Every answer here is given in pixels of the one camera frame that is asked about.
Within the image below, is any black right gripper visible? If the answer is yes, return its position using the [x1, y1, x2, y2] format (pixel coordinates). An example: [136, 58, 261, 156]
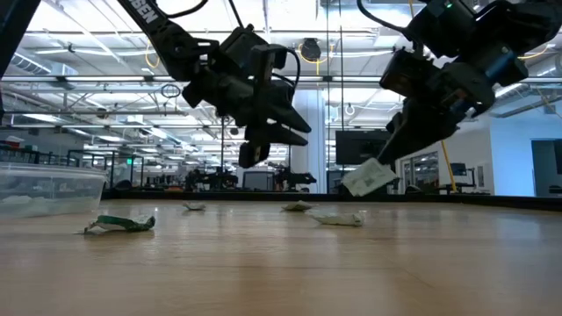
[376, 48, 497, 165]

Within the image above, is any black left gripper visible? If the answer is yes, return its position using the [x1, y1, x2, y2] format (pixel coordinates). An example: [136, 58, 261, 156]
[182, 43, 313, 169]

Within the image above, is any white building column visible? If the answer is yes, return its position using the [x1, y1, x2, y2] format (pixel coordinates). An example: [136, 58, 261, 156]
[292, 90, 327, 194]

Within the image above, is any grey framed panel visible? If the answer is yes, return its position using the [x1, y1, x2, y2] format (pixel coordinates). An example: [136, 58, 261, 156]
[242, 170, 276, 191]

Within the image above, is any large black monitor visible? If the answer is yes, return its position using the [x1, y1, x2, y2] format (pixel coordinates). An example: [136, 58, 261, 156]
[335, 130, 395, 167]

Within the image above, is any long LED light bar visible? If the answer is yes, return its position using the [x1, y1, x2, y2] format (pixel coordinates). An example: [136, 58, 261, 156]
[0, 74, 562, 86]

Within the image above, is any green-edged white sweetener packet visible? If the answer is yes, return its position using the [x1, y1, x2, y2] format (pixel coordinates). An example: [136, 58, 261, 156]
[83, 214, 157, 236]

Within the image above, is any clear plastic bin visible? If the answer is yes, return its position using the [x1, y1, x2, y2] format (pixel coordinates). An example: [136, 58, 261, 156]
[0, 162, 108, 219]

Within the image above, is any yellow hanging cable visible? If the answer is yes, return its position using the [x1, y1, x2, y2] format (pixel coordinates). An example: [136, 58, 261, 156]
[440, 140, 458, 193]

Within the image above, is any black metal frame stand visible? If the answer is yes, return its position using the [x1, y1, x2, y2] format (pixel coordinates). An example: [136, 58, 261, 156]
[220, 114, 292, 192]

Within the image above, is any black ceiling cable reel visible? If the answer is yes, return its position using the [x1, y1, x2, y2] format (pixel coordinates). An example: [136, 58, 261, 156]
[298, 38, 335, 65]

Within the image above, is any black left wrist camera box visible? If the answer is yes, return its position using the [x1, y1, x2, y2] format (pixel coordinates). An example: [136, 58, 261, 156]
[219, 25, 270, 67]

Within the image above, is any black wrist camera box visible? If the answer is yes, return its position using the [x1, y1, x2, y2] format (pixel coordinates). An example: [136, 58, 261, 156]
[403, 0, 480, 59]
[219, 25, 270, 67]

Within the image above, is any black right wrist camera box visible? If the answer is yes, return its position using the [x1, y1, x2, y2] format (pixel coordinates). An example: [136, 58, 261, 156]
[403, 0, 480, 59]

